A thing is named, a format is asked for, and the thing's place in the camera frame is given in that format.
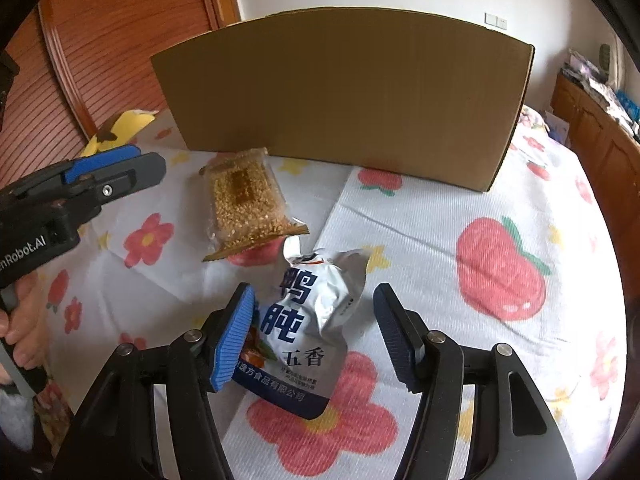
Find yellow plush toy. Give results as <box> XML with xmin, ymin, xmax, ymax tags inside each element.
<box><xmin>80</xmin><ymin>108</ymin><xmax>159</xmax><ymax>159</ymax></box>

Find clear sesame cake packet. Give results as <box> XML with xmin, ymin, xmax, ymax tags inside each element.
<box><xmin>200</xmin><ymin>147</ymin><xmax>312</xmax><ymax>264</ymax></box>

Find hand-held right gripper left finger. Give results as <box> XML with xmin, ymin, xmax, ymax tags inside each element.
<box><xmin>60</xmin><ymin>282</ymin><xmax>259</xmax><ymax>480</ymax></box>

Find patterned cloth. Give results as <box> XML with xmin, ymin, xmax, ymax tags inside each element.
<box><xmin>32</xmin><ymin>372</ymin><xmax>77</xmax><ymax>453</ymax></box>

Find pile of papers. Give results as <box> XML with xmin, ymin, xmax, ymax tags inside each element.
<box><xmin>560</xmin><ymin>49</ymin><xmax>640</xmax><ymax>133</ymax></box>

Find fruit and flower printed bedsheet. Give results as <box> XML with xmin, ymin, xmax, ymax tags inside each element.
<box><xmin>0</xmin><ymin>105</ymin><xmax>627</xmax><ymax>480</ymax></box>

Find silver blue snack packet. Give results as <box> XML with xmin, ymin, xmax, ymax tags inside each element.
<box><xmin>234</xmin><ymin>235</ymin><xmax>374</xmax><ymax>422</ymax></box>

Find wooden window cabinet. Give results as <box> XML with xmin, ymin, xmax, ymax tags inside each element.
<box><xmin>549</xmin><ymin>71</ymin><xmax>640</xmax><ymax>281</ymax></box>

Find grey garment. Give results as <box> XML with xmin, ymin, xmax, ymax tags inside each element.
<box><xmin>0</xmin><ymin>385</ymin><xmax>37</xmax><ymax>453</ymax></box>

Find person's left hand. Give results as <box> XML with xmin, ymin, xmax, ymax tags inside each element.
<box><xmin>0</xmin><ymin>265</ymin><xmax>54</xmax><ymax>387</ymax></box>

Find brown cardboard box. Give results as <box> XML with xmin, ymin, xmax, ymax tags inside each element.
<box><xmin>150</xmin><ymin>6</ymin><xmax>537</xmax><ymax>195</ymax></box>

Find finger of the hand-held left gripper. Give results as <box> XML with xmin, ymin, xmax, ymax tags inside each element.
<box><xmin>50</xmin><ymin>152</ymin><xmax>167</xmax><ymax>222</ymax></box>
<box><xmin>14</xmin><ymin>143</ymin><xmax>142</xmax><ymax>197</ymax></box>

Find wooden wardrobe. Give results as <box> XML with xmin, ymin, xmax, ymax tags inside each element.
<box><xmin>0</xmin><ymin>0</ymin><xmax>242</xmax><ymax>187</ymax></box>

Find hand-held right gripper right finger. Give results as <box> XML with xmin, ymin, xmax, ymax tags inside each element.
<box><xmin>372</xmin><ymin>282</ymin><xmax>577</xmax><ymax>480</ymax></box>

